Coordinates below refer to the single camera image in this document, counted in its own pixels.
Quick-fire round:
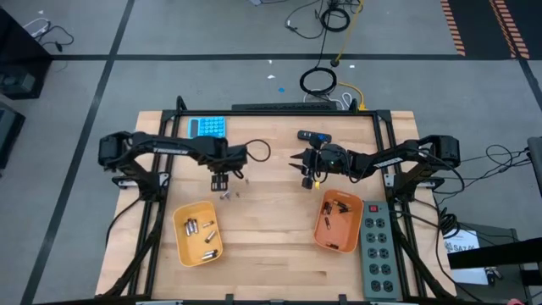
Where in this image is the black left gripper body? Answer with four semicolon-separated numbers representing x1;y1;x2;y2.
206;142;249;175

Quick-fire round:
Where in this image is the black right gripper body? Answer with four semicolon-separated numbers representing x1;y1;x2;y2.
307;143;349;175

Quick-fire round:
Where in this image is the orange plastic bin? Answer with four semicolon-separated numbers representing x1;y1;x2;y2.
312;188;365;254

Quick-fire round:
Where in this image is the yellow plastic bin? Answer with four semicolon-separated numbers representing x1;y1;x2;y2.
172;200;224;269

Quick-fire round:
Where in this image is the black remote control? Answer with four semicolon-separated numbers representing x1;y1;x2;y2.
296;130;333;145

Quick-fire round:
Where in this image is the blue calculator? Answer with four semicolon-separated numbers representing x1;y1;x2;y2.
187;116;227;140

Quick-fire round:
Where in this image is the black rack power strip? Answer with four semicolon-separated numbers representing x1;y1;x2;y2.
231;101;339;112

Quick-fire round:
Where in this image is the grey power strip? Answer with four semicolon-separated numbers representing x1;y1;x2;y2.
357;200;402;302

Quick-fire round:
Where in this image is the white paper sheet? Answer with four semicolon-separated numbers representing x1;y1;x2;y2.
442;228;490;286

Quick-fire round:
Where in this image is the black desk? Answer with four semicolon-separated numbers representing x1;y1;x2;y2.
446;222;542;305

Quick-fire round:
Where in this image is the black equipment box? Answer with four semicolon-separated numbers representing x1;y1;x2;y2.
0;100;26;170

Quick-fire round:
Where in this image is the white power adapter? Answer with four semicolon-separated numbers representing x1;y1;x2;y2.
23;16;51;38

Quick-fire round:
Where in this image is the black cabinet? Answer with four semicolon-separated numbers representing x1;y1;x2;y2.
0;7;54;101

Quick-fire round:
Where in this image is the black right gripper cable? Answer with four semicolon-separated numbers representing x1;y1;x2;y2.
312;169;334;187

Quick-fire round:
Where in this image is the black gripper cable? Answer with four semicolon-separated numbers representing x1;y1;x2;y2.
243;138;272;164
312;169;334;187

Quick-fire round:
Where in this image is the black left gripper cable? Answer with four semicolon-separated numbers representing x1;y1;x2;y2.
243;138;272;164

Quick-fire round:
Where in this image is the black aluminium table frame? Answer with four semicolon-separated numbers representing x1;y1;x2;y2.
101;96;456;304

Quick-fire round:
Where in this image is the white cable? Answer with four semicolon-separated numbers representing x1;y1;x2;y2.
302;87;355;111

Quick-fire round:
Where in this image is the short yellow cable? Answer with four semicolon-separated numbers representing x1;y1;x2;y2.
337;81;368;112

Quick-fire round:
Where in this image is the large coiled black cable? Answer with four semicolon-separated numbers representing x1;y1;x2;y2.
299;66;339;97

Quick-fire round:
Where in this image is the long yellow cable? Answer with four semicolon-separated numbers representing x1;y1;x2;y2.
334;0;366;67

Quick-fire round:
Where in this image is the black cable bundle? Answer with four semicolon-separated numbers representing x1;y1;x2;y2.
431;143;534;238

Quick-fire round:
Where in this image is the small coiled black cable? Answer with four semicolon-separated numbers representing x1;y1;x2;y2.
319;6;351;33

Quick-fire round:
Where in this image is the thin black floor cable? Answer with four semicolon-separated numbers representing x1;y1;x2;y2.
33;24;75;54

